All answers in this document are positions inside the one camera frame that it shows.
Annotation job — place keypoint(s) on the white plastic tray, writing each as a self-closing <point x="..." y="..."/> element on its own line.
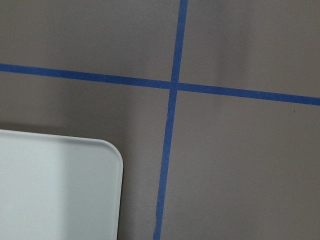
<point x="55" y="187"/>

